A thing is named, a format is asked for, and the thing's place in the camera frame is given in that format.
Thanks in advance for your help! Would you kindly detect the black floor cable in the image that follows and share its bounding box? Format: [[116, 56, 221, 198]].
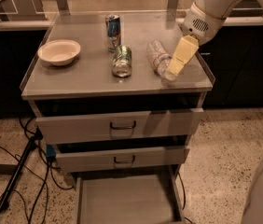
[[0, 117, 75, 224]]

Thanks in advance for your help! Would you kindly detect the blue power box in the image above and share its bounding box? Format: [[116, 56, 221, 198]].
[[46, 145, 56, 160]]

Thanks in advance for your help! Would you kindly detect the clear plastic water bottle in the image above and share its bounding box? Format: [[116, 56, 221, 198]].
[[146, 40, 176, 81]]

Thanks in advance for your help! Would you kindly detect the blue energy drink can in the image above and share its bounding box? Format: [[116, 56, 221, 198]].
[[105, 14, 121, 52]]

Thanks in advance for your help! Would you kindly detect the green soda can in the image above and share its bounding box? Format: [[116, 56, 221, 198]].
[[112, 45, 132, 77]]

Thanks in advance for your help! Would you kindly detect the grey middle drawer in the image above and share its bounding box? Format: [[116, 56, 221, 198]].
[[56, 146, 189, 173]]

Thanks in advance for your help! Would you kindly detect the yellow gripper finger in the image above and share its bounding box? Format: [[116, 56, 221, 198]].
[[166, 35, 199, 77]]

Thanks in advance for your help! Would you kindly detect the grey bottom drawer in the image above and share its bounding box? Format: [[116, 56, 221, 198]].
[[73, 166, 186, 224]]

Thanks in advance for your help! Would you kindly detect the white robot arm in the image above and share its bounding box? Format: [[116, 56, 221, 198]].
[[165, 0, 263, 224]]

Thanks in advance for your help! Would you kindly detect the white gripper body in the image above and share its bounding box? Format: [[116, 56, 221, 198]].
[[183, 2, 226, 45]]

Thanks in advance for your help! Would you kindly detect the grey drawer cabinet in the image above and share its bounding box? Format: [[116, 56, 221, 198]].
[[21, 12, 214, 224]]

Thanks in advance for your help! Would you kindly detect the grey top drawer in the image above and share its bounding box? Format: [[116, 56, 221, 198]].
[[36, 108, 203, 144]]

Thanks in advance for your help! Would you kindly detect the white paper bowl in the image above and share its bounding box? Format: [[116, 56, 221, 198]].
[[37, 39, 81, 66]]

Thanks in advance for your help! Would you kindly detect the grey drawer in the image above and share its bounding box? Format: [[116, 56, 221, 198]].
[[73, 166, 186, 224], [56, 146, 189, 173], [36, 108, 203, 144]]

